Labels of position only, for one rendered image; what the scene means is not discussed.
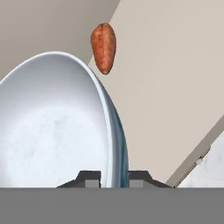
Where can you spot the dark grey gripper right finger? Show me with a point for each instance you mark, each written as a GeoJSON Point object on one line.
{"type": "Point", "coordinates": [139, 176]}

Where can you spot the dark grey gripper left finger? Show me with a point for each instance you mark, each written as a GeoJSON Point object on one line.
{"type": "Point", "coordinates": [87, 176]}

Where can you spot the white bowl with teal outside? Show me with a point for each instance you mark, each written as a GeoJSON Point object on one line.
{"type": "Point", "coordinates": [55, 125]}

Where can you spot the white sink basin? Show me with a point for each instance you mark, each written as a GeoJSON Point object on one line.
{"type": "Point", "coordinates": [205, 164]}

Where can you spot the brown sweet potato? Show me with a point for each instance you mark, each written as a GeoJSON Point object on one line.
{"type": "Point", "coordinates": [103, 48]}

